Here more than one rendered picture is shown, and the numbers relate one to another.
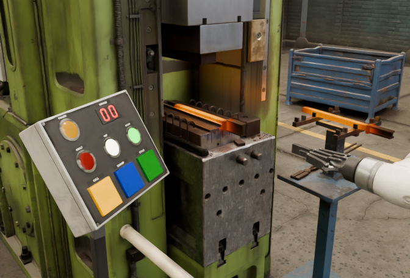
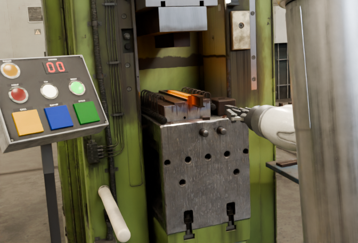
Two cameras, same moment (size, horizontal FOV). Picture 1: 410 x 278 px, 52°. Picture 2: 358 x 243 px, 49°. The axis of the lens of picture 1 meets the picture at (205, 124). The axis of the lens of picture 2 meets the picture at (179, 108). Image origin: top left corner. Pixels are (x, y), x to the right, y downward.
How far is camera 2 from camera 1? 0.68 m
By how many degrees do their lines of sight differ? 23
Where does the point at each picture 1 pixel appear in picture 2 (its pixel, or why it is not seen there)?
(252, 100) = (241, 88)
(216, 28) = (176, 10)
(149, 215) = (127, 181)
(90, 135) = (30, 78)
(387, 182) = (267, 121)
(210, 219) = (172, 186)
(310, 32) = not seen: outside the picture
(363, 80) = not seen: outside the picture
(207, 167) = (165, 134)
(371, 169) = (262, 112)
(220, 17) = (180, 1)
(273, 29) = (262, 21)
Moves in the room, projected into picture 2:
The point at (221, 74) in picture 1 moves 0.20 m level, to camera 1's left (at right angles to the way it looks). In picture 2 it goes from (215, 65) to (177, 66)
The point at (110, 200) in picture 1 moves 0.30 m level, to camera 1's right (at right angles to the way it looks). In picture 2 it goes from (30, 126) to (118, 129)
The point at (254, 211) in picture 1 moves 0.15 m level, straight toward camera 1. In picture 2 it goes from (226, 190) to (211, 203)
